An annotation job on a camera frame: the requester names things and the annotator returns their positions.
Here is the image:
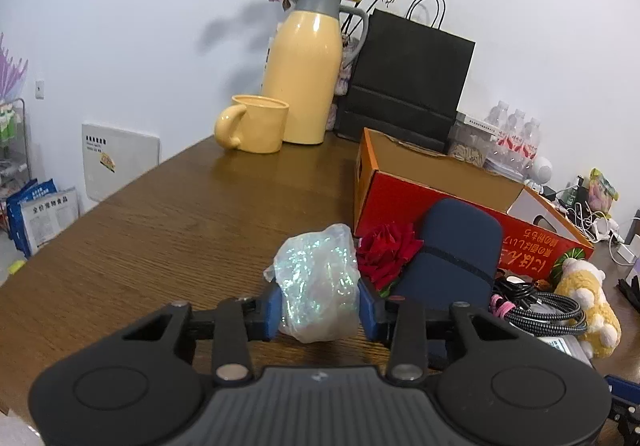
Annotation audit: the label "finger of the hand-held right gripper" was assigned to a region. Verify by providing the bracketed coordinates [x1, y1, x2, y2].
[604, 375, 640, 437]

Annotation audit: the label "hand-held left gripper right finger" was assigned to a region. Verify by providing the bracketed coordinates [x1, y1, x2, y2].
[358, 280, 521, 388]

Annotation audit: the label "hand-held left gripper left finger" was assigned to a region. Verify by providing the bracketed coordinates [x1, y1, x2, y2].
[121, 281, 282, 388]

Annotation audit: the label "iridescent plastic bag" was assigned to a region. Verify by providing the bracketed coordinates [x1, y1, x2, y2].
[263, 223, 361, 344]

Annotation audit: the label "red rose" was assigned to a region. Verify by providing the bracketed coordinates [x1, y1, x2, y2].
[357, 223, 426, 299]

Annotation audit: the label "yellow plush toy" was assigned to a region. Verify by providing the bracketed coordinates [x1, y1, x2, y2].
[552, 256, 622, 359]

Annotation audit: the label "navy blue case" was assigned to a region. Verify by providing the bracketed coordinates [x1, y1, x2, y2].
[395, 198, 503, 314]

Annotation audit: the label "orange cardboard box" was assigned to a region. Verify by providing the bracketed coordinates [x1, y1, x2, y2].
[354, 127, 596, 288]

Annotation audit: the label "grey flat device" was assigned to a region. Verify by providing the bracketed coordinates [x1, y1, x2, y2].
[540, 335, 594, 368]

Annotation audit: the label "yellow mug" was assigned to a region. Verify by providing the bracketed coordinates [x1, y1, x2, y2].
[214, 95, 290, 154]

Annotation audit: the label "clear jar of seeds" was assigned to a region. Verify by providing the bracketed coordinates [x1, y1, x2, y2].
[448, 123, 493, 169]

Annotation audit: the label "yellow green snack packet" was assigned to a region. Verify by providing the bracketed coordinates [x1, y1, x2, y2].
[587, 168, 619, 218]

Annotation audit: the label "small white box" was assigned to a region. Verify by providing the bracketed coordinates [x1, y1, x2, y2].
[456, 112, 501, 134]

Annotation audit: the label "white robot figure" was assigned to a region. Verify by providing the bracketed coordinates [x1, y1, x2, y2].
[525, 157, 555, 194]

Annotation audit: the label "clear water bottle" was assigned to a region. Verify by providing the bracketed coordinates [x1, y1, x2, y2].
[502, 108, 527, 169]
[519, 117, 543, 174]
[486, 101, 512, 162]

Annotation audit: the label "pink textured vase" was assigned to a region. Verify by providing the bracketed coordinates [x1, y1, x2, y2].
[331, 33, 358, 132]

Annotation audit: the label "black paper bag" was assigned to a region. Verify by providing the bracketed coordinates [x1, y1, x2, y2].
[334, 0, 476, 154]

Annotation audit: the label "yellow thermos jug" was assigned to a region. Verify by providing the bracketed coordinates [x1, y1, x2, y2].
[261, 0, 370, 145]

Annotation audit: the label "blue white pet food bags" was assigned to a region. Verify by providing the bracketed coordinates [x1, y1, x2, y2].
[6, 178, 81, 258]

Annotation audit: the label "black braided cable bundle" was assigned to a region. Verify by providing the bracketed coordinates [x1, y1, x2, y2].
[492, 276, 588, 339]

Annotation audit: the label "white earphone cables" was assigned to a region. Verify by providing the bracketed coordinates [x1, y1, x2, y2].
[562, 196, 621, 243]

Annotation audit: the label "white wall panel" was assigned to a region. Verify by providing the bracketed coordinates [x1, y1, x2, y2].
[81, 123, 161, 202]

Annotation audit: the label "purple wall decoration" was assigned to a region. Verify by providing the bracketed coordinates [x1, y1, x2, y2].
[0, 33, 29, 103]

